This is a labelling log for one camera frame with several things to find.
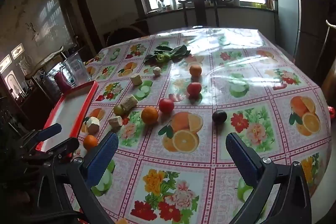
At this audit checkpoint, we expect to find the grey refrigerator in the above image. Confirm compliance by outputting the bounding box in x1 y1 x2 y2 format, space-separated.
270 0 302 56

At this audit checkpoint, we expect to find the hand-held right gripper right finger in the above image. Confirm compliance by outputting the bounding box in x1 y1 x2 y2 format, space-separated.
225 132 313 224

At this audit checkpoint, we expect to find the dark purple round fruit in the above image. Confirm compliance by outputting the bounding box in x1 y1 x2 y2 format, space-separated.
212 110 227 125

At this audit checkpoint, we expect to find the dark round-back chair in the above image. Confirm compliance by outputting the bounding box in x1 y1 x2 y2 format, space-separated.
105 26 147 47

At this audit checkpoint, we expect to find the maroon thermos bottle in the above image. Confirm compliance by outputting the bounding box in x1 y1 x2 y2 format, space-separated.
54 70 71 93

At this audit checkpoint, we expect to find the wooden armchair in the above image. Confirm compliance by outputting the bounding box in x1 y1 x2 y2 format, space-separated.
24 46 65 80

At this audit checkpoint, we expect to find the orange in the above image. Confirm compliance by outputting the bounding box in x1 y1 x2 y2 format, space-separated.
189 63 202 77
83 135 98 151
141 106 159 125

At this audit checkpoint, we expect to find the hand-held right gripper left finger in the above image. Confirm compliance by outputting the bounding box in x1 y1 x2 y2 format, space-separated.
31 132 120 224

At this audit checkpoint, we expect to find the red tomato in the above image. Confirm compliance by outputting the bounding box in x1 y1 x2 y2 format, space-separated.
187 82 202 98
159 98 175 114

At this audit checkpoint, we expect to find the etched glass partition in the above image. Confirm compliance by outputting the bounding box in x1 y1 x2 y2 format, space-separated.
0 0 76 77

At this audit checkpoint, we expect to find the textured clear bottle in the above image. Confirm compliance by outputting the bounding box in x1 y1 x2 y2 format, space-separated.
41 63 63 97

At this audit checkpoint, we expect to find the red rimmed white tray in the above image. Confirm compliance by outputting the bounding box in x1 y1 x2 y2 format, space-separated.
39 80 99 159

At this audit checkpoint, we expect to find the clear glass mug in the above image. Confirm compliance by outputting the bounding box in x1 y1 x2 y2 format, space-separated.
61 52 88 88

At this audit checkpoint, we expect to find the floral plastic tablecloth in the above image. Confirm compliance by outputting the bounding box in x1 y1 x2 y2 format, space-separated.
63 27 332 224

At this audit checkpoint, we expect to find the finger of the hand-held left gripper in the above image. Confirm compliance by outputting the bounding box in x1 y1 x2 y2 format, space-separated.
20 123 63 147
34 137 80 159

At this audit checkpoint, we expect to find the peeled pale root chunk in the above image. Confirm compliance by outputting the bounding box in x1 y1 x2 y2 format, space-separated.
87 117 101 135

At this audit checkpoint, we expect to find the leafy green vegetable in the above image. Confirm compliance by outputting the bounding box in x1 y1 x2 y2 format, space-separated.
144 42 191 65

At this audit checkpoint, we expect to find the dark high-back chair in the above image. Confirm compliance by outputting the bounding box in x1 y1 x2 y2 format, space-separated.
178 0 220 28

